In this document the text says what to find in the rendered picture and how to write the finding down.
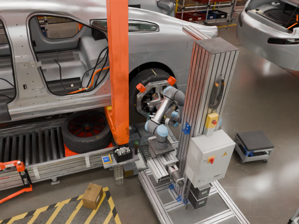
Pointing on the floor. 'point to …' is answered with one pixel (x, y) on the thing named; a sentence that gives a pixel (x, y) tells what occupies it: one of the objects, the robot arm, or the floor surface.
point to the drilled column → (118, 174)
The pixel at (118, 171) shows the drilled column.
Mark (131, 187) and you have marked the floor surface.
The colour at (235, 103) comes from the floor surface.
